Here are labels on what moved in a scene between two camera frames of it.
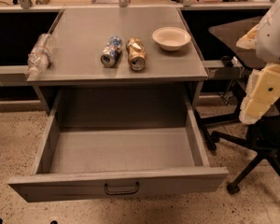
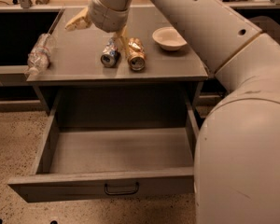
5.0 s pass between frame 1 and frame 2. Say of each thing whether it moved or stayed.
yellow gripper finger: moved
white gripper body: moved
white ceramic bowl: stayed
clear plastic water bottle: stayed
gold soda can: stayed
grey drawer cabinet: stayed
